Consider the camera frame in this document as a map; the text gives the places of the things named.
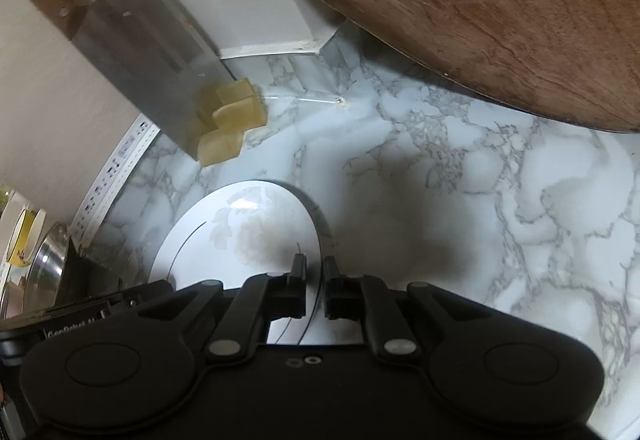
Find white floral plate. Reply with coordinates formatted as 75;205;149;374
148;180;371;347

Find yellow sponge pieces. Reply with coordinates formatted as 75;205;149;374
197;78;268;167

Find white music-note trim strip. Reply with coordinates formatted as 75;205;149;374
70;115;161;251

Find cleaver with wooden handle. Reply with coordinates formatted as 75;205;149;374
6;0;238;155

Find yellow bowl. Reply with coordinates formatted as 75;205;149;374
5;207;48;268

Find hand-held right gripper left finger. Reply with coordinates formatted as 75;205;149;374
136;254;308;366

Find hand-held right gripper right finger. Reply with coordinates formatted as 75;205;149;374
323;256;502;367

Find large steel bowl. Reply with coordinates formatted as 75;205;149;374
0;222;69;315

